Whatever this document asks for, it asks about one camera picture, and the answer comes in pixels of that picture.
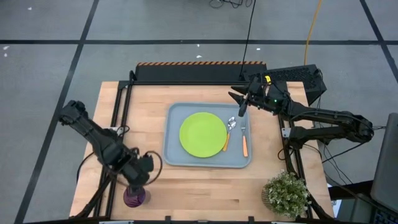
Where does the grey monitor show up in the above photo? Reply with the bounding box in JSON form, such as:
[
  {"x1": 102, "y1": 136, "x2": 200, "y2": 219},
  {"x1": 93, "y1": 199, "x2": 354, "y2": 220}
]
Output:
[{"x1": 369, "y1": 112, "x2": 398, "y2": 215}]

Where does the yellow hanging cable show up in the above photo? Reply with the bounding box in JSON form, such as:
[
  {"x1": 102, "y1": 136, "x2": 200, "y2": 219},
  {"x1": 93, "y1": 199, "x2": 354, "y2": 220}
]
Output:
[{"x1": 303, "y1": 0, "x2": 324, "y2": 67}]

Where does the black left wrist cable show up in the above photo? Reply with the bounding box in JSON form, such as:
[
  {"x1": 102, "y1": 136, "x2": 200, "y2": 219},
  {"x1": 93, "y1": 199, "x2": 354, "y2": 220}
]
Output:
[{"x1": 102, "y1": 150, "x2": 164, "y2": 189}]

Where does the orange-handled metal fork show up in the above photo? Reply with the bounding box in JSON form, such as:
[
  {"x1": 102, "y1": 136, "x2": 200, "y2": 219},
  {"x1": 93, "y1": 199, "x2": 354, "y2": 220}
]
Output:
[{"x1": 240, "y1": 119, "x2": 249, "y2": 158}]

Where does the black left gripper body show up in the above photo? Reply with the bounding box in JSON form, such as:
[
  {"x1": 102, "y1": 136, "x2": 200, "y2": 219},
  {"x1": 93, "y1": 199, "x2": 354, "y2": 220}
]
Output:
[{"x1": 123, "y1": 157, "x2": 150, "y2": 189}]

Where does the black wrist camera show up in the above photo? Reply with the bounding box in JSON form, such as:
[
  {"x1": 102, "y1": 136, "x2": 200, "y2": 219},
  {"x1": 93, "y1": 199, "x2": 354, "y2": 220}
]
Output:
[
  {"x1": 266, "y1": 91, "x2": 284, "y2": 108},
  {"x1": 140, "y1": 154, "x2": 155, "y2": 172}
]

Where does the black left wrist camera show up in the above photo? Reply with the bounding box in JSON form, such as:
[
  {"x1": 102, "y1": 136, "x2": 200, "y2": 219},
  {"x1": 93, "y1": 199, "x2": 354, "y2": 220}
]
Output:
[{"x1": 140, "y1": 154, "x2": 155, "y2": 172}]

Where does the black arm base cable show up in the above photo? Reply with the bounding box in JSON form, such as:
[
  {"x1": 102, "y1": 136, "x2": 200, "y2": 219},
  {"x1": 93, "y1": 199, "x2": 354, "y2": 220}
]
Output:
[{"x1": 322, "y1": 141, "x2": 366, "y2": 164}]

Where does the small potted green plant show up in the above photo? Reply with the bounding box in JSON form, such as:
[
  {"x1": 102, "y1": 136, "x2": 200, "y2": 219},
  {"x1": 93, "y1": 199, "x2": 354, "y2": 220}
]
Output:
[{"x1": 261, "y1": 170, "x2": 312, "y2": 218}]

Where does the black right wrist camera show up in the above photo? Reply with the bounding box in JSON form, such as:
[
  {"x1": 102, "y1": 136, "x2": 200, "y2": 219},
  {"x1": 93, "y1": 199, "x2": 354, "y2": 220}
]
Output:
[{"x1": 266, "y1": 91, "x2": 284, "y2": 108}]

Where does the black keyboard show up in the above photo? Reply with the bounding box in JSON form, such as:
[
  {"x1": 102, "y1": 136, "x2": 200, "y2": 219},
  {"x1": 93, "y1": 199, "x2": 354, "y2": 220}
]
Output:
[{"x1": 371, "y1": 207, "x2": 398, "y2": 224}]

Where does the black mesh computer tower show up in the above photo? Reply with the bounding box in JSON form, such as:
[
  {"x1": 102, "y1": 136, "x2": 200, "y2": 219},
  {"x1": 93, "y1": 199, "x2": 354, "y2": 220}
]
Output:
[{"x1": 244, "y1": 63, "x2": 328, "y2": 106}]

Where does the grey plastic tray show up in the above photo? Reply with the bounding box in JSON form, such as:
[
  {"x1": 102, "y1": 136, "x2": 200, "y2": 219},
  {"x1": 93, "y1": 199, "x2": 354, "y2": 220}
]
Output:
[{"x1": 162, "y1": 102, "x2": 253, "y2": 169}]

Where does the black hazard-striped box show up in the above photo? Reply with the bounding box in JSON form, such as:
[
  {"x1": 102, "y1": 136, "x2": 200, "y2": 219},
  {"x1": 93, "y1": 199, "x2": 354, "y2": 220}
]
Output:
[{"x1": 135, "y1": 60, "x2": 267, "y2": 83}]

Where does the black floor cable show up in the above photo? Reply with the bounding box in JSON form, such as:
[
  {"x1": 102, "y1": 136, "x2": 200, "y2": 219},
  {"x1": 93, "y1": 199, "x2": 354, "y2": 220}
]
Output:
[{"x1": 208, "y1": 0, "x2": 254, "y2": 9}]

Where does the orange-handled metal spoon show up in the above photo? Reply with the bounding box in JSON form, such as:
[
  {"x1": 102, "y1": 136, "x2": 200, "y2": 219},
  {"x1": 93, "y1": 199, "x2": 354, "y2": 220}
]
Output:
[{"x1": 221, "y1": 116, "x2": 238, "y2": 153}]

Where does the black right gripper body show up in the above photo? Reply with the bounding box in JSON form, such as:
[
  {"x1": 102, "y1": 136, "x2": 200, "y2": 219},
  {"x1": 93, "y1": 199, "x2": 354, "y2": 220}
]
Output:
[{"x1": 247, "y1": 81, "x2": 274, "y2": 110}]

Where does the lime green plate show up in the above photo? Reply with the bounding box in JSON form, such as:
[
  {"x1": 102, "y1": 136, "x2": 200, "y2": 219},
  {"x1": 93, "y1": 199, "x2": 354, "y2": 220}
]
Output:
[{"x1": 178, "y1": 111, "x2": 228, "y2": 159}]

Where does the black hanging cable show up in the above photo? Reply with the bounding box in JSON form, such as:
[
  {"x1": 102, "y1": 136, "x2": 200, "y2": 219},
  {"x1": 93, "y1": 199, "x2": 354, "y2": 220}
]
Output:
[{"x1": 238, "y1": 0, "x2": 257, "y2": 81}]

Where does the purple faceted plastic cup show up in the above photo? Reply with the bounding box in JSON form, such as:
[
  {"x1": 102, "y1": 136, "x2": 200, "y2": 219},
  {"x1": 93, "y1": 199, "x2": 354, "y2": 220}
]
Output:
[{"x1": 123, "y1": 185, "x2": 147, "y2": 208}]

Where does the black aluminium table frame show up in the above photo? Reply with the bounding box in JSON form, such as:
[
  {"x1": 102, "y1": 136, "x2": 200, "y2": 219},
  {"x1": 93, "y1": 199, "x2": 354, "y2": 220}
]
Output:
[{"x1": 70, "y1": 70, "x2": 335, "y2": 222}]

